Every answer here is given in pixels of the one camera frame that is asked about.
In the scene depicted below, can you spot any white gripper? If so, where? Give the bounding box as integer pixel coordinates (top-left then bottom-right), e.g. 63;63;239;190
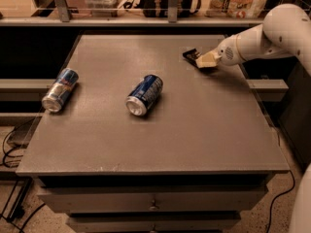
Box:
195;35;244;68

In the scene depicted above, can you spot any black rxbar chocolate bar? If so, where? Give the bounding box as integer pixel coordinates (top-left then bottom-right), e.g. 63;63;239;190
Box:
183;49;201;66

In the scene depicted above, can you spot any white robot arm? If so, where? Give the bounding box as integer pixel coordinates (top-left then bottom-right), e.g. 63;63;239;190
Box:
195;4;311;233

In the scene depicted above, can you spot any colourful snack bag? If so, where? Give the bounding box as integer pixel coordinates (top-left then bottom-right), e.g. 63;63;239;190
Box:
205;0;267;18

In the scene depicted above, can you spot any blue pepsi can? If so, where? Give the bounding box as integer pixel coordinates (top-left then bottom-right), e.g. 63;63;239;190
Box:
125;75;163;117

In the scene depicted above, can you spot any black backpack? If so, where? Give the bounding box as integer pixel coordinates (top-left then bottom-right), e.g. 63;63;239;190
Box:
137;0;201;17

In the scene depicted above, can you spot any upper grey drawer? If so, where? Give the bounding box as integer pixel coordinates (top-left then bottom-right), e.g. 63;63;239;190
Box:
38;185;267;214

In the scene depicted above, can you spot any grey drawer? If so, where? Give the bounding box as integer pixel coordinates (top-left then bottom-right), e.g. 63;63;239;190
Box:
66;212;240;233
38;185;267;214

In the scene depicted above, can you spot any red bull can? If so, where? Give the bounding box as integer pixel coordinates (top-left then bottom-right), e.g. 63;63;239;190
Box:
42;68;79;113

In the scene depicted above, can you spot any lower grey drawer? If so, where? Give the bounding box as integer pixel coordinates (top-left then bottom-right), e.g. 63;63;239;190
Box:
66;212;240;233

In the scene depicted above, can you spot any black stand left floor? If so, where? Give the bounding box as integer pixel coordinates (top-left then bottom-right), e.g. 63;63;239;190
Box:
0;179;32;222

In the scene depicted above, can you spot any black cable right floor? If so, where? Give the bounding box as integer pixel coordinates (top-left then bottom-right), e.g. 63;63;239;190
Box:
264;169;296;233

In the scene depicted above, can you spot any grey metal shelf rail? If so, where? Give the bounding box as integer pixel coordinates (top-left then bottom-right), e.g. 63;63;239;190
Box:
0;0;305;28

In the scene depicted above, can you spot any black cables left floor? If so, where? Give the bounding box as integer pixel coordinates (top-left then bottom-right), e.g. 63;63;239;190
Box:
1;119;35;170

